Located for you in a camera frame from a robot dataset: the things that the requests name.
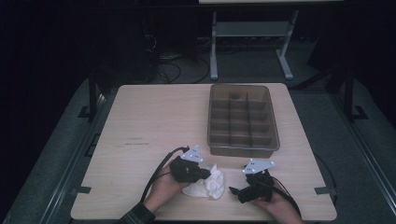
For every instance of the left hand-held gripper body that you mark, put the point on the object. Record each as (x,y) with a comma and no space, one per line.
(186,171)

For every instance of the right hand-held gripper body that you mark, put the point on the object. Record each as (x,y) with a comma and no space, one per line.
(257,188)

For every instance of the brown translucent divided storage box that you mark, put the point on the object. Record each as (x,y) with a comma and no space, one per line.
(241,124)

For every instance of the person's right hand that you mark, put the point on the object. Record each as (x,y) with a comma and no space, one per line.
(280,206)

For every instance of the person's left hand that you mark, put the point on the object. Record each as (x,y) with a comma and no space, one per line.
(163,191)

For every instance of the grey metal stand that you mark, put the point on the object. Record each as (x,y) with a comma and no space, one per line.
(252,29)

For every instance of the black table edge bracket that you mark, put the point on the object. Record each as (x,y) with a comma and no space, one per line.
(81,189)
(325,190)

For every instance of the aluminium frame rail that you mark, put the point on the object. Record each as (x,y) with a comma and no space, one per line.
(71,161)
(364,155)

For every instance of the black frame post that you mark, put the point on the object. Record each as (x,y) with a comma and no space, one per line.
(92,96)
(348,96)

